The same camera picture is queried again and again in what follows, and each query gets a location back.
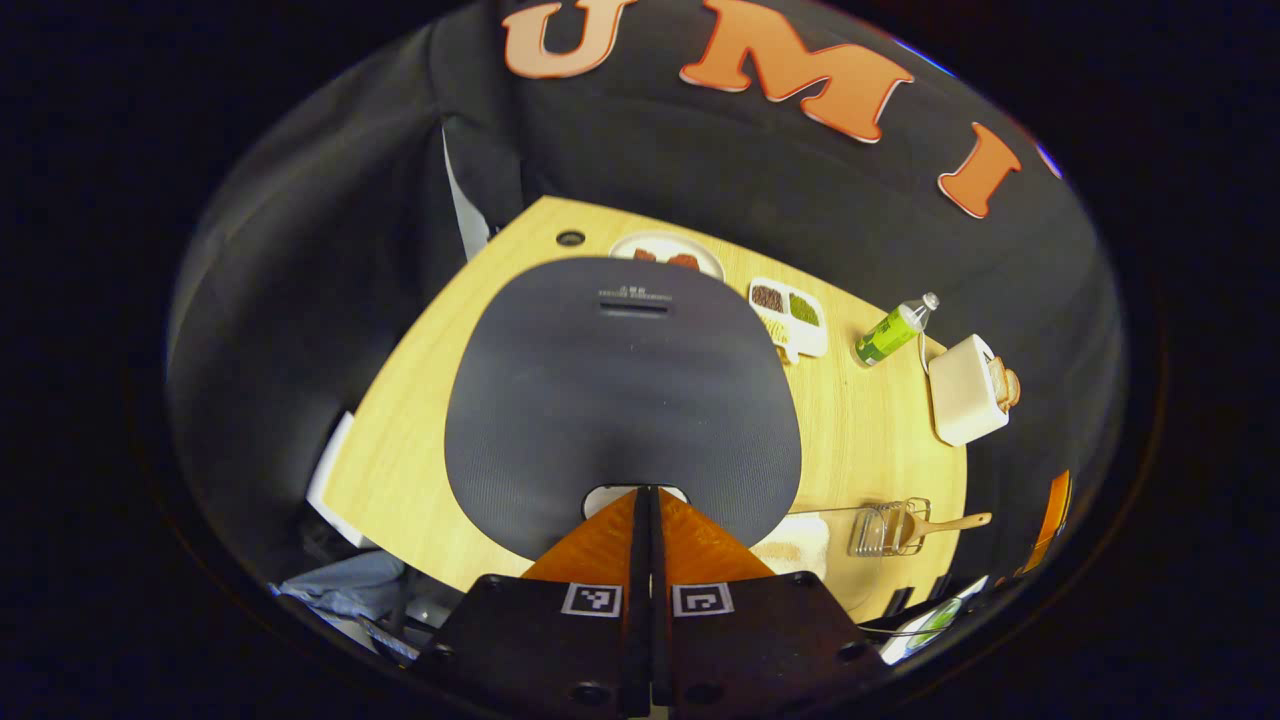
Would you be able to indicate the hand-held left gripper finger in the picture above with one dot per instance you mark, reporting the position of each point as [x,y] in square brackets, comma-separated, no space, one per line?
[640,640]
[661,640]

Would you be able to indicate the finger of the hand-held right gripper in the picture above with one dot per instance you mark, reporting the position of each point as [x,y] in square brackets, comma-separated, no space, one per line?
[1050,520]

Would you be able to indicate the wooden spoon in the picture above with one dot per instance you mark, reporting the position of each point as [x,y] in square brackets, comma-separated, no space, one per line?
[950,524]

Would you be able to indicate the clear container of rice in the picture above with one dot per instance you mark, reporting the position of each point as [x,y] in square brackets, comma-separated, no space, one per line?
[795,550]

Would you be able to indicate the dark grey rice cooker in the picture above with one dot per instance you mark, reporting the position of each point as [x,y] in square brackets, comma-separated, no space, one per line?
[620,400]

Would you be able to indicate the toast bread slice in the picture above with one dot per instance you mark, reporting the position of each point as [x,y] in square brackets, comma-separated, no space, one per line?
[1005,385]

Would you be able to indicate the white toaster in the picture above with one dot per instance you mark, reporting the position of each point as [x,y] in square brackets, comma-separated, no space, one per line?
[962,395]

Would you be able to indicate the green drink bottle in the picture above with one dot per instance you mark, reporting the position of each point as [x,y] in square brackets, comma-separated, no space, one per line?
[885,338]

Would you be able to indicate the white divided dish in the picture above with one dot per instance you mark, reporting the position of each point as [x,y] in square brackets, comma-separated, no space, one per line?
[812,340]

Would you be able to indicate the person's blue jeans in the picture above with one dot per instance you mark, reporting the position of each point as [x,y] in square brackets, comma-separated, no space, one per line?
[340,590]

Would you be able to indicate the green beans heap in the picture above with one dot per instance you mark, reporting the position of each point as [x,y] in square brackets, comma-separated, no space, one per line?
[803,308]

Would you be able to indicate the yellow beans heap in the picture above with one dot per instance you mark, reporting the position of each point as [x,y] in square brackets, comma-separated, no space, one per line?
[776,328]

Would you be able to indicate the brown beans heap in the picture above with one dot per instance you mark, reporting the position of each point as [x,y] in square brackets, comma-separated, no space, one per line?
[767,298]

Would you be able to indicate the white round plate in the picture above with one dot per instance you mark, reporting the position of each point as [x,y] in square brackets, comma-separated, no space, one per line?
[715,262]

